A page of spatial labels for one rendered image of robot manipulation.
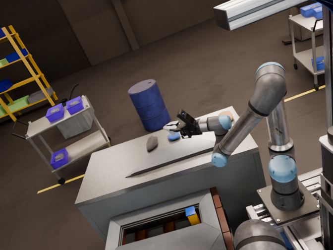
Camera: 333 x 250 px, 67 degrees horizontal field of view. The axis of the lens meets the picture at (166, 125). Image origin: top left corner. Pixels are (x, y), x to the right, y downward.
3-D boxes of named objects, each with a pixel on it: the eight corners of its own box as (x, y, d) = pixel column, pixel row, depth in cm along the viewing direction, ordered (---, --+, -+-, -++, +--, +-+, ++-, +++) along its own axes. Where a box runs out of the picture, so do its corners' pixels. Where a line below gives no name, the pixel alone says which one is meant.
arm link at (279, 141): (271, 174, 127) (251, 76, 101) (270, 155, 139) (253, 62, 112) (298, 174, 122) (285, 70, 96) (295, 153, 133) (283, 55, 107)
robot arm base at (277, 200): (293, 182, 131) (291, 168, 126) (311, 204, 118) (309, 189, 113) (265, 192, 132) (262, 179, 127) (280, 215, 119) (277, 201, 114)
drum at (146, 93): (168, 112, 481) (154, 75, 444) (173, 124, 436) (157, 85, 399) (143, 122, 483) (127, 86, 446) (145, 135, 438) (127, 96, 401)
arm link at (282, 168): (271, 194, 118) (267, 173, 112) (271, 173, 128) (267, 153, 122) (300, 194, 113) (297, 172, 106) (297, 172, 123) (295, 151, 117)
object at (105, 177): (77, 207, 179) (74, 204, 177) (94, 156, 231) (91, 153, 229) (258, 151, 163) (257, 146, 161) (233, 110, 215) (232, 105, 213)
